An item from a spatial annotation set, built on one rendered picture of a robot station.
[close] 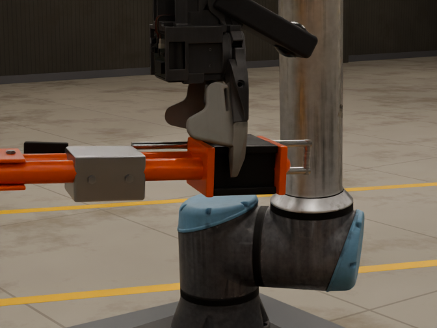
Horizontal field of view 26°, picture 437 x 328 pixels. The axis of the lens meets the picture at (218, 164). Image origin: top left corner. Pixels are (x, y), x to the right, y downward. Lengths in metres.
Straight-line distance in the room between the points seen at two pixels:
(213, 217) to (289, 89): 0.27
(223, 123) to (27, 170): 0.19
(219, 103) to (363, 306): 3.50
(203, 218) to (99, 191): 0.79
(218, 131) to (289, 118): 0.73
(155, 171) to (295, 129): 0.74
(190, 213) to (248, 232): 0.11
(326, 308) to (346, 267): 2.66
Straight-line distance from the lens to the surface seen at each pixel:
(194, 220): 1.71
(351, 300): 4.45
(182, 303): 1.80
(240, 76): 0.91
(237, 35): 0.93
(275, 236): 1.69
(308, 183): 1.65
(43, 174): 0.90
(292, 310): 2.03
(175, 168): 0.93
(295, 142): 1.03
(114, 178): 0.91
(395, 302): 4.46
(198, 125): 0.91
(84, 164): 0.91
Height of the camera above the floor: 1.42
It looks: 11 degrees down
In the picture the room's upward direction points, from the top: straight up
